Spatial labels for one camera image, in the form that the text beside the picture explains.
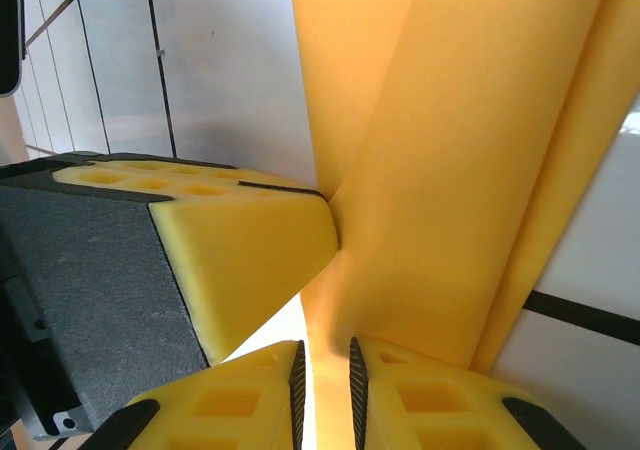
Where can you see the orange cloth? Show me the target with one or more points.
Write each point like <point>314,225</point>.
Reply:
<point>450,145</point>

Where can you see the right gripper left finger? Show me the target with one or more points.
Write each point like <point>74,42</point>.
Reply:
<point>225,410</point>

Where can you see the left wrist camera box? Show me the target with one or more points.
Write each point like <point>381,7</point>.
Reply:
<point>10,30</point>

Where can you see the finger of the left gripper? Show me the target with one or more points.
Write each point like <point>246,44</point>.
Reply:
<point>240,250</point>

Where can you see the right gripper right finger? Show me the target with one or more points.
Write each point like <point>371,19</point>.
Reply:
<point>440,410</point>

